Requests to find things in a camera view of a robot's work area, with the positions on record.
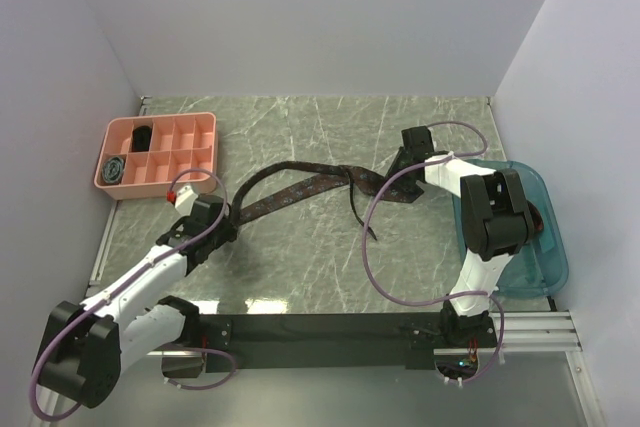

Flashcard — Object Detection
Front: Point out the brown blue floral tie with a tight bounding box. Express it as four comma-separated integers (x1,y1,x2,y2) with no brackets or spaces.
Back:
230,161,406,227

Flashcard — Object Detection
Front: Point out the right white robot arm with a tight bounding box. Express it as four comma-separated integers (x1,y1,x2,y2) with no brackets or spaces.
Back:
385,126,542,346

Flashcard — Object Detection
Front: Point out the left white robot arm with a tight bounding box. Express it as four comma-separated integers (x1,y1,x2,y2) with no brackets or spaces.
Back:
30,195,236,408

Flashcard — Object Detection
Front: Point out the pink compartment organizer tray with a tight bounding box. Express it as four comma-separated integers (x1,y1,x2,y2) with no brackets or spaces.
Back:
94,112,218,200

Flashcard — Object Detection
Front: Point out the grey patterned rolled tie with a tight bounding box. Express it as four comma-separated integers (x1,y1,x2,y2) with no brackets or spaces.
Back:
101,156,126,185

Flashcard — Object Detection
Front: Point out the black rolled tie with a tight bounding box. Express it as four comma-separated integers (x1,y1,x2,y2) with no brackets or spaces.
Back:
130,125,153,153

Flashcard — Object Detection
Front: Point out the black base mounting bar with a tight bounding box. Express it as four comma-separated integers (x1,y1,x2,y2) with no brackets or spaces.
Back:
199,311,496,374

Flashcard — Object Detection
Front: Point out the dark red patterned tie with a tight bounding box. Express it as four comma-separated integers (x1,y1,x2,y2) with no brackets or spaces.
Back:
527,201,544,237

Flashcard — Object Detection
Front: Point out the teal transparent plastic bin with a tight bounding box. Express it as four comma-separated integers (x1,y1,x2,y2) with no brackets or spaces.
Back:
454,160,569,298

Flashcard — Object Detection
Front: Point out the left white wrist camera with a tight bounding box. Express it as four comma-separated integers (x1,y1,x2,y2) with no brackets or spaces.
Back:
166,184,198,216

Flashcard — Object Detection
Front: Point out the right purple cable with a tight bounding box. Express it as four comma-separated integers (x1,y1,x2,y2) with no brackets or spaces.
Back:
362,120,506,388

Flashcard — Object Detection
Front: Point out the aluminium frame rail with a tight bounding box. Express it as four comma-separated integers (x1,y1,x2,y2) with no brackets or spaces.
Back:
491,311,582,353

